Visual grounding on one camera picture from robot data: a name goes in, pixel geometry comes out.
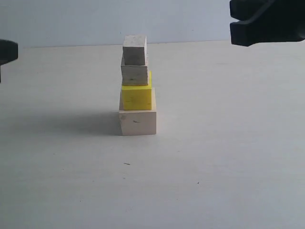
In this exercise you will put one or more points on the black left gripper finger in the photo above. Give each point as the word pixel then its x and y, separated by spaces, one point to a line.
pixel 9 51

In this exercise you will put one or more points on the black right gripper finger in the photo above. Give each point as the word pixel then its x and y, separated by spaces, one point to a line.
pixel 244 9
pixel 261 30

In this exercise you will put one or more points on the small wooden cube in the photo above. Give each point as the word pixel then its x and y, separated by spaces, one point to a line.
pixel 135 49

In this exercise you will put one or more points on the medium wooden cube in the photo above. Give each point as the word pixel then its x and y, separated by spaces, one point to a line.
pixel 134 75

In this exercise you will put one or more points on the yellow cube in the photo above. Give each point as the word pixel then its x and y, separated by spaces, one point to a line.
pixel 136 97

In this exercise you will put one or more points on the large wooden cube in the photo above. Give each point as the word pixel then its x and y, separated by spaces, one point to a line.
pixel 138 122

